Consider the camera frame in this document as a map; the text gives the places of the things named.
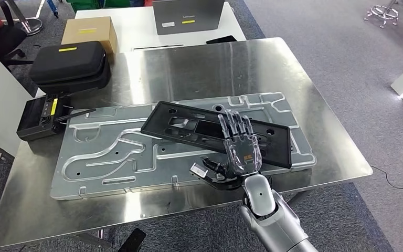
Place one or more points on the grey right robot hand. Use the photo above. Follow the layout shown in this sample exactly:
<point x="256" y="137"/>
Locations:
<point x="243" y="153"/>

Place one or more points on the black plastic panel part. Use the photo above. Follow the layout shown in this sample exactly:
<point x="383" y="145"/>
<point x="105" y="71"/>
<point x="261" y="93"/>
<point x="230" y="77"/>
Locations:
<point x="278" y="146"/>

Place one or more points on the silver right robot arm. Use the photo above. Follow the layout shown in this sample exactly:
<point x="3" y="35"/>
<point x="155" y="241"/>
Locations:
<point x="274" y="215"/>

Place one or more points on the stainless steel workbench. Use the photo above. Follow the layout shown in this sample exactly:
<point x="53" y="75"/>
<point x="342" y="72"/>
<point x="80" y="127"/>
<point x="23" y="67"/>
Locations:
<point x="205" y="66"/>

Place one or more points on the stamped sheet metal part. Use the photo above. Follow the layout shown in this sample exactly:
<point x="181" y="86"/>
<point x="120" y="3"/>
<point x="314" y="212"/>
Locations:
<point x="118" y="163"/>

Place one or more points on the black robot leg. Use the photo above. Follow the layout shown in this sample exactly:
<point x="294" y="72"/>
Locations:
<point x="132" y="240"/>

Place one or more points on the flat grey object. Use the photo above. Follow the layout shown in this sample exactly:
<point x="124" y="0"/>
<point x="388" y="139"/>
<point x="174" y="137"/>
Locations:
<point x="187" y="15"/>

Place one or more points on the white table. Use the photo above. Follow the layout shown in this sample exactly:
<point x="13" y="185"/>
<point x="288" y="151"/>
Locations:
<point x="135" y="27"/>

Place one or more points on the black zipped case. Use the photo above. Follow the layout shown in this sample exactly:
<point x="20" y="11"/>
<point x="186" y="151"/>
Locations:
<point x="69" y="66"/>

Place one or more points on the cardboard box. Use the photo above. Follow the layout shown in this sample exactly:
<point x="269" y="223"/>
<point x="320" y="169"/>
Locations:
<point x="88" y="33"/>

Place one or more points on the chrome star chair base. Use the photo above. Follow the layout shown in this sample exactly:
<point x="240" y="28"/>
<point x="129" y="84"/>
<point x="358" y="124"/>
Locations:
<point x="382" y="13"/>

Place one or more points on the black device with yellow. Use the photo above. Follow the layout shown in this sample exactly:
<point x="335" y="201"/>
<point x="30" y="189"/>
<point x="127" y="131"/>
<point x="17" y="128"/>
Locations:
<point x="38" y="118"/>

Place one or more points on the green object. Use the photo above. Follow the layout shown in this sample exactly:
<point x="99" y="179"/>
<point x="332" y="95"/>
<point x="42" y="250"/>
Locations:
<point x="83" y="4"/>

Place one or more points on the chrome round stand base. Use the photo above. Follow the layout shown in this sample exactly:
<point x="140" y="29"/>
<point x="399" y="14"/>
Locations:
<point x="31" y="25"/>

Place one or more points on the white board panel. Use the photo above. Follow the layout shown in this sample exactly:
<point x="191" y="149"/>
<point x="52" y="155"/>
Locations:
<point x="0" y="104"/>

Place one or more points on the black office chair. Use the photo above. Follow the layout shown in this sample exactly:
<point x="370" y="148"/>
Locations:
<point x="6" y="41"/>

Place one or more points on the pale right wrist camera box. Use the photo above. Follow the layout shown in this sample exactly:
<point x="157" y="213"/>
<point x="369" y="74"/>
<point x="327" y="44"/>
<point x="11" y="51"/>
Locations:
<point x="198" y="170"/>

